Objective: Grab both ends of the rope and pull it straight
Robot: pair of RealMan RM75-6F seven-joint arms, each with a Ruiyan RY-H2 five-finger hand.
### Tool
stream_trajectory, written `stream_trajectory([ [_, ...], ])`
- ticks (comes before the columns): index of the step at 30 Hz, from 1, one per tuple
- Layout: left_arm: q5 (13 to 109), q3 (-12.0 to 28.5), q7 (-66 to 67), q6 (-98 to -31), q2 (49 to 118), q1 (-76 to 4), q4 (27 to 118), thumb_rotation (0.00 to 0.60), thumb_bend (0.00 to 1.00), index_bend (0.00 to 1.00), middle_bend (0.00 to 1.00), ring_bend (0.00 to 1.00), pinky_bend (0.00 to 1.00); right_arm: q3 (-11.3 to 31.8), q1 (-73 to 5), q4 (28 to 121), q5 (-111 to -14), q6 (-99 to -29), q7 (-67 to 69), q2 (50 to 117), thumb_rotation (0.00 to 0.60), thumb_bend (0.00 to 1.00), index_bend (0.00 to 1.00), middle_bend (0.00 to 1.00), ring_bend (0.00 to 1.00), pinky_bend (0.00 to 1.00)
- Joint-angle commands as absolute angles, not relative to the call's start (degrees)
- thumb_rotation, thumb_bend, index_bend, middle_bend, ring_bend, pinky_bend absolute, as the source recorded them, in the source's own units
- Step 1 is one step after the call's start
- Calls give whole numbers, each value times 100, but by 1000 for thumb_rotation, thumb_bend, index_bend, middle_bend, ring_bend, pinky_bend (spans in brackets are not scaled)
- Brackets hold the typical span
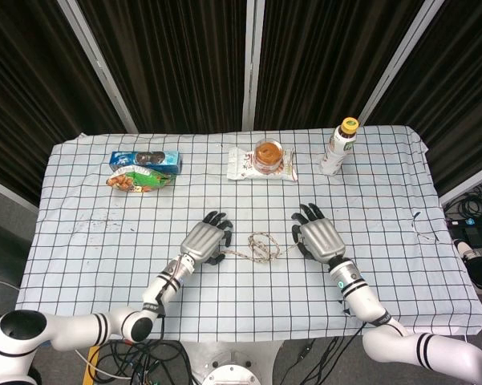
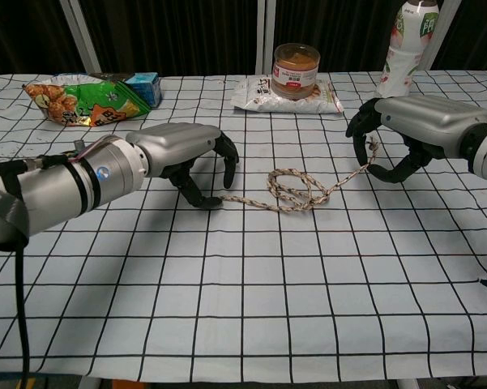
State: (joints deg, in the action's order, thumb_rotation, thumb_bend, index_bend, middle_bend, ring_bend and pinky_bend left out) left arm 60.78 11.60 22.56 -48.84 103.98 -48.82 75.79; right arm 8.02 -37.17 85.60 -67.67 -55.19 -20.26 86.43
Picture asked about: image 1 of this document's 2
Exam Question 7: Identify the black floor cable bundle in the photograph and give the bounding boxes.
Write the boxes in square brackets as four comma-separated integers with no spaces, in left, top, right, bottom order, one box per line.
[282,335,366,385]

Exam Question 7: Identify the black power strip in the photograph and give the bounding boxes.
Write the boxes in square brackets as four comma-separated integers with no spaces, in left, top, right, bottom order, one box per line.
[445,218,482,242]

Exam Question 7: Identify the yellow-capped drink bottle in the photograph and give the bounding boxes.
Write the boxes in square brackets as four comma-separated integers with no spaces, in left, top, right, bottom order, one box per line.
[319,116,360,177]

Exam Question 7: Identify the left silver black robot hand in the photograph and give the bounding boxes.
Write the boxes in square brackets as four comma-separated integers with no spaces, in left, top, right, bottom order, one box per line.
[178,210,234,268]

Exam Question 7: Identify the coiled black cables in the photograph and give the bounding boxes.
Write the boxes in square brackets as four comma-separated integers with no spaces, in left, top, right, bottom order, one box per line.
[444,183,482,225]

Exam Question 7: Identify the grey metal frame post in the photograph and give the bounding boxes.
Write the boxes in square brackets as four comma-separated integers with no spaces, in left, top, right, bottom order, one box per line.
[57,0,140,134]
[358,0,447,126]
[241,0,266,132]

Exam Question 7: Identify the yellow floor tape strip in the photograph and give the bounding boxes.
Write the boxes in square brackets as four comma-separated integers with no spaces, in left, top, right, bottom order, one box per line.
[85,346,102,380]

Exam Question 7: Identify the green snack bag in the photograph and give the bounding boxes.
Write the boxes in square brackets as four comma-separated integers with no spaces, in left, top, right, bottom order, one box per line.
[105,166,177,195]

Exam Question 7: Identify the white black grid tablecloth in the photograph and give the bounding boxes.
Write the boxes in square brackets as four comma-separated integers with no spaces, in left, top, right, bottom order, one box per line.
[14,124,482,342]

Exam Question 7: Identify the clear jar with orange content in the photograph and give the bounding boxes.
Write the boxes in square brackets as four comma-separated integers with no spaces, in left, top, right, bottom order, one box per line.
[253,139,286,175]

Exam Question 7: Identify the dark pleated curtain panel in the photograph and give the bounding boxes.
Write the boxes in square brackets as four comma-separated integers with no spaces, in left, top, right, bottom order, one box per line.
[364,0,482,198]
[76,0,249,134]
[254,0,431,132]
[0,0,124,206]

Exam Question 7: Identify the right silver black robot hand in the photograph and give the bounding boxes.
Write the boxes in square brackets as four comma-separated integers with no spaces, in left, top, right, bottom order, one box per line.
[290,203,348,266]

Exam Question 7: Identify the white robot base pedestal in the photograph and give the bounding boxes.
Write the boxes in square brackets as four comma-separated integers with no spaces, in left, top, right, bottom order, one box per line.
[182,339,290,385]

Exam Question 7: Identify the black floor cable tangle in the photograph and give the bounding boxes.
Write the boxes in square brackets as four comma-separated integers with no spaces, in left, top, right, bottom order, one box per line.
[74,338,194,385]

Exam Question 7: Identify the blue cookie box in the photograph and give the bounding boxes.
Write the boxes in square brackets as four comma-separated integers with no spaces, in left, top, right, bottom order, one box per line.
[109,150,184,176]

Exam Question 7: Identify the beige braided rope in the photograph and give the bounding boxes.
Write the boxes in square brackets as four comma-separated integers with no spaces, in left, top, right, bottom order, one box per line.
[219,232,306,264]

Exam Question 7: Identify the white red snack bag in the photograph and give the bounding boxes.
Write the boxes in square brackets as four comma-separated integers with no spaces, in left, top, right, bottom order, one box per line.
[226,146,298,183]

